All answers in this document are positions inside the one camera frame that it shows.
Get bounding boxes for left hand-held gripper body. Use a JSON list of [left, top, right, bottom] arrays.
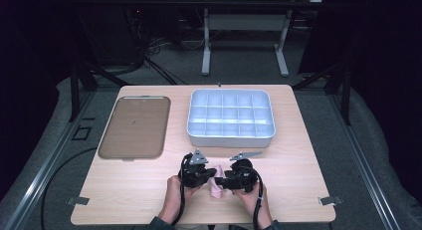
[[178, 148, 217, 189]]

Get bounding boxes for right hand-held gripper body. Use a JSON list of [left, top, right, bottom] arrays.
[[224, 151, 264, 193]]

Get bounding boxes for pink sock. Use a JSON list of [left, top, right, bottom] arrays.
[[207, 163, 227, 200]]

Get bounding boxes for person's right hand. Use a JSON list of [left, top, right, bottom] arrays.
[[231, 181, 274, 230]]

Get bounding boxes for person's left hand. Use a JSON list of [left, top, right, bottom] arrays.
[[157, 175, 202, 225]]

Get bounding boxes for person's light clothing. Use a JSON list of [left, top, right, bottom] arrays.
[[174, 224, 233, 230]]

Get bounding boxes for white compartment storage box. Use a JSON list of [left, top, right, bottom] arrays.
[[186, 88, 277, 148]]

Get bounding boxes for brown flat lid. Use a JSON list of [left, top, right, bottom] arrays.
[[98, 96, 172, 161]]

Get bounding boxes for white desk with metal legs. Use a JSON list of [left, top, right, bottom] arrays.
[[181, 0, 328, 79]]

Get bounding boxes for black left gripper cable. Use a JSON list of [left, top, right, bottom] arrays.
[[170, 152, 195, 227]]

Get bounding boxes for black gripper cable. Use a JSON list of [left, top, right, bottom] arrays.
[[243, 165, 266, 230], [170, 152, 195, 227]]

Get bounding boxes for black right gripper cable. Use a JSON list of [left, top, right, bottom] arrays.
[[243, 165, 266, 230]]

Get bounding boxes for aluminium floor rail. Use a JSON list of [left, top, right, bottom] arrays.
[[3, 90, 96, 230], [327, 92, 402, 230]]

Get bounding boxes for bundle of dark cables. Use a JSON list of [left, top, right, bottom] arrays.
[[127, 7, 190, 86]]

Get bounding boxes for black metal frame stand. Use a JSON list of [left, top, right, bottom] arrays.
[[292, 60, 353, 126], [68, 10, 132, 123]]

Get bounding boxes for black floor cable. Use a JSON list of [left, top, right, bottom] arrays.
[[39, 146, 100, 230]]

